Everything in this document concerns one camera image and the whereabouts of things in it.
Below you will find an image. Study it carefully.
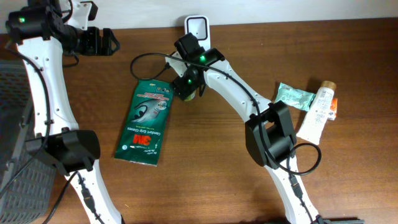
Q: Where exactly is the green 3M gloves packet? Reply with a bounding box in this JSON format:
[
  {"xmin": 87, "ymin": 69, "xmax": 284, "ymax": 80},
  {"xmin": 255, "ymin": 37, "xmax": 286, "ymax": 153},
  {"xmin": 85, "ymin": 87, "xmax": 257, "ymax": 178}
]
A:
[{"xmin": 114, "ymin": 80, "xmax": 174, "ymax": 166}]

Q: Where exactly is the grey plastic mesh basket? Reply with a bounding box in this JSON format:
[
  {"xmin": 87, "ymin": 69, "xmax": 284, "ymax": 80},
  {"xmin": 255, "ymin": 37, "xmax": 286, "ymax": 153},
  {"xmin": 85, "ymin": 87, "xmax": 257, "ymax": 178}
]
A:
[{"xmin": 0, "ymin": 59, "xmax": 57, "ymax": 224}]

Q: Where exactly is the orange Kleenex tissue pack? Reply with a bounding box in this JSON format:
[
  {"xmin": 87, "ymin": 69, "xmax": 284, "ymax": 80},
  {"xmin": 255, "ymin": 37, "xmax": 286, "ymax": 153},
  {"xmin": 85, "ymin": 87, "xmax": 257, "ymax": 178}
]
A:
[{"xmin": 328, "ymin": 98, "xmax": 338, "ymax": 121}]

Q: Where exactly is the white cream tube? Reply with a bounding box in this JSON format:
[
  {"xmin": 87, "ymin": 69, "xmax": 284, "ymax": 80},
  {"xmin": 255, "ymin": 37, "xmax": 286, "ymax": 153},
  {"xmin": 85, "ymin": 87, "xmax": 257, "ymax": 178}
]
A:
[{"xmin": 297, "ymin": 81, "xmax": 336, "ymax": 145}]

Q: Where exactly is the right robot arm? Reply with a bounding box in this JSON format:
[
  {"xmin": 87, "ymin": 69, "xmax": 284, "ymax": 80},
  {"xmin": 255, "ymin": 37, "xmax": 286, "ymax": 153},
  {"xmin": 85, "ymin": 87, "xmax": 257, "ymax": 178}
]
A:
[{"xmin": 171, "ymin": 33, "xmax": 329, "ymax": 223}]

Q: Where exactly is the light green wipes pack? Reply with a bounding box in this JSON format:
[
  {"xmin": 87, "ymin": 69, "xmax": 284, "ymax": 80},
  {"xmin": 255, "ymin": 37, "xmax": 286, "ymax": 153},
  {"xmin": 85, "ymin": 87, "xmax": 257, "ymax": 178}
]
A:
[{"xmin": 275, "ymin": 83, "xmax": 315, "ymax": 111}]

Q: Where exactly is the green lidded jar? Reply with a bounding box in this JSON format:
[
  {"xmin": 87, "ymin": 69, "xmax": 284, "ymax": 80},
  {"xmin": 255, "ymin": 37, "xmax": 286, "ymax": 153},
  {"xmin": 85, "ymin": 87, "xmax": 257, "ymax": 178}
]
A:
[{"xmin": 184, "ymin": 93, "xmax": 195, "ymax": 101}]

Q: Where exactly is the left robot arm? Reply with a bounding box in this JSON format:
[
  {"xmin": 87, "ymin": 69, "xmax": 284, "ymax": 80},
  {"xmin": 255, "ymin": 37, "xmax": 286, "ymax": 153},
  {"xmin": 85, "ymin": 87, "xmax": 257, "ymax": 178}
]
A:
[{"xmin": 6, "ymin": 1, "xmax": 124, "ymax": 223}]

